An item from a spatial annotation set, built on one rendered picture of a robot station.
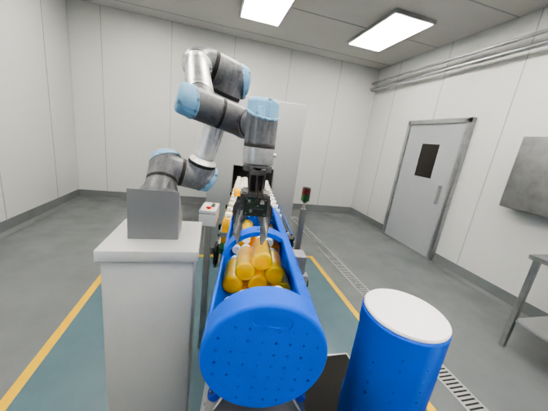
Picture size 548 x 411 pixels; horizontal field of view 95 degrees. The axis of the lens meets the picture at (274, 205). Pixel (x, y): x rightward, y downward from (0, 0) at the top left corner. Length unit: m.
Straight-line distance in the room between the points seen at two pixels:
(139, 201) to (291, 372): 0.71
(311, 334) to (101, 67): 5.78
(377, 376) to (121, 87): 5.68
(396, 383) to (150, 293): 0.87
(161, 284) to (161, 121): 4.86
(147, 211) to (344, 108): 5.71
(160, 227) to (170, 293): 0.24
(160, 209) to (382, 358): 0.90
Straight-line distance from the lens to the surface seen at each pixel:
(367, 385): 1.11
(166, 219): 1.00
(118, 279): 1.03
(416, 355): 0.99
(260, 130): 0.58
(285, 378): 0.69
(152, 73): 5.78
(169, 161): 1.09
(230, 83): 1.02
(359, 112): 6.53
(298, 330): 0.60
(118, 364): 1.25
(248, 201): 0.58
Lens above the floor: 1.56
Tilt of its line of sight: 14 degrees down
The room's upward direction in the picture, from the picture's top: 7 degrees clockwise
